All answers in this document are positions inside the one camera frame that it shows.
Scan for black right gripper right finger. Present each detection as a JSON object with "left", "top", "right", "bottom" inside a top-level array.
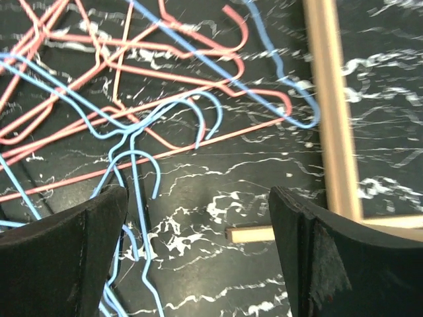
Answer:
[{"left": 269, "top": 186, "right": 422, "bottom": 316}]

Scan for tangled blue wire hangers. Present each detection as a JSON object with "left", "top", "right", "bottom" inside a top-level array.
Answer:
[{"left": 1, "top": 1, "right": 321, "bottom": 316}]

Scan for wooden clothes rack frame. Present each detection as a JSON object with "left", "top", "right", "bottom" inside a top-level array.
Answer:
[{"left": 224, "top": 0, "right": 423, "bottom": 244}]

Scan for tangled pink wire hangers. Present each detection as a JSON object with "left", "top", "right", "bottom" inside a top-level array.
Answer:
[{"left": 0, "top": 0, "right": 293, "bottom": 204}]

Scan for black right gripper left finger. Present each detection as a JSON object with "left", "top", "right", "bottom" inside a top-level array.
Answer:
[{"left": 1, "top": 186, "right": 128, "bottom": 316}]

